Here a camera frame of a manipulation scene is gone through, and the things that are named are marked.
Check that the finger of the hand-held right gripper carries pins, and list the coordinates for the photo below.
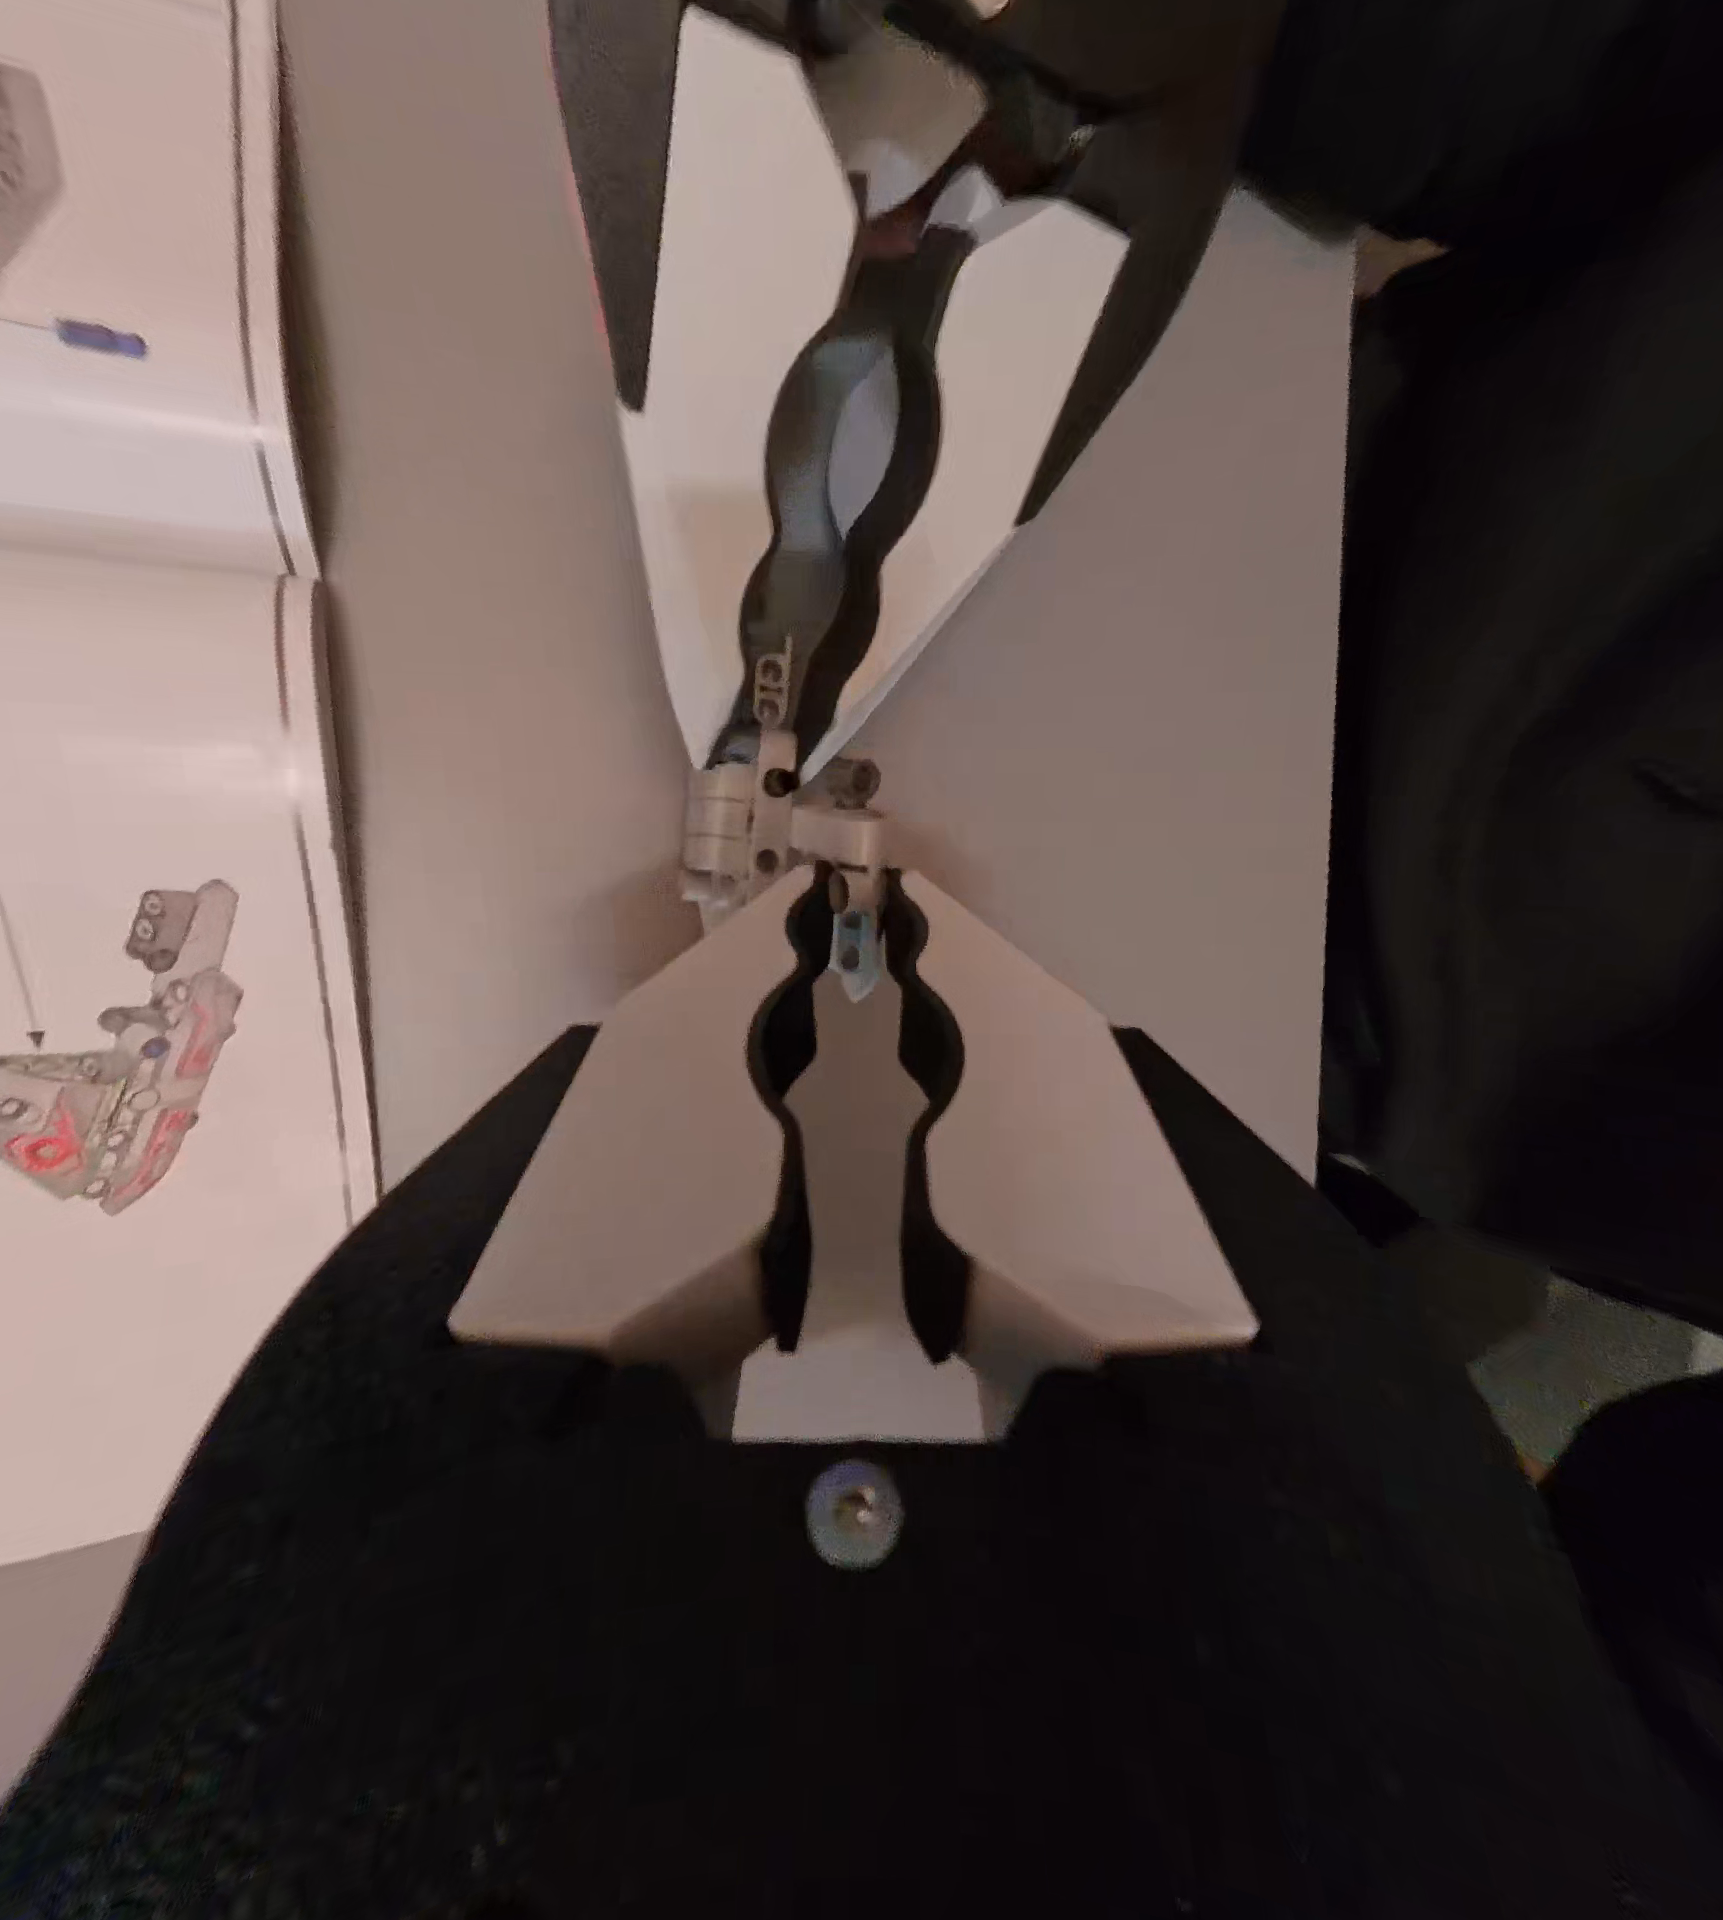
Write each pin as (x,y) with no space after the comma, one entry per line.
(719,301)
(1005,391)

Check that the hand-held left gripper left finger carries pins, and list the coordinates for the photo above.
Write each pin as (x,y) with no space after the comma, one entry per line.
(607,1201)

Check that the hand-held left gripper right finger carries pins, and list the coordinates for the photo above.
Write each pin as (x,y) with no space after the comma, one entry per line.
(1103,1201)

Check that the operator left arm black sleeve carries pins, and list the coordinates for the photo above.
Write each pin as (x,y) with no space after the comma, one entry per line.
(1552,750)

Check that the grey desk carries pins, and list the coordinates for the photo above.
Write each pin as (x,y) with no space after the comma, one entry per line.
(501,675)

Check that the small grey connector assembly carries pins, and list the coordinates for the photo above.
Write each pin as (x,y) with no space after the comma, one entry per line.
(735,819)

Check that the open instruction booklet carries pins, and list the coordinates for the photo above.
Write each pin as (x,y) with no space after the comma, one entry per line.
(97,675)

